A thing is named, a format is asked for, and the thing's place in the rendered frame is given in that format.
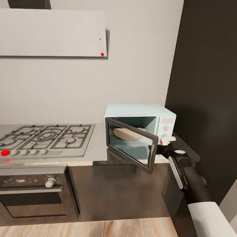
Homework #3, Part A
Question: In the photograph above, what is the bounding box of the microwave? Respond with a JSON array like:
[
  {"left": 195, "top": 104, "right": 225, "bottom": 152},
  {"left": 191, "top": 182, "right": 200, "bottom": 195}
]
[{"left": 104, "top": 103, "right": 176, "bottom": 175}]

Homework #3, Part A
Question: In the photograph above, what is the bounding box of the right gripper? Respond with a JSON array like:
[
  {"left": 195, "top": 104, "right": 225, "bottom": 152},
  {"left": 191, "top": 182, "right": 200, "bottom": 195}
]
[{"left": 156, "top": 144, "right": 173, "bottom": 157}]

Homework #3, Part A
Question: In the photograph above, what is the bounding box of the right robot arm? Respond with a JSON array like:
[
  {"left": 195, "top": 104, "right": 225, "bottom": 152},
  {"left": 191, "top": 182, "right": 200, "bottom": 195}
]
[{"left": 156, "top": 137, "right": 237, "bottom": 237}]

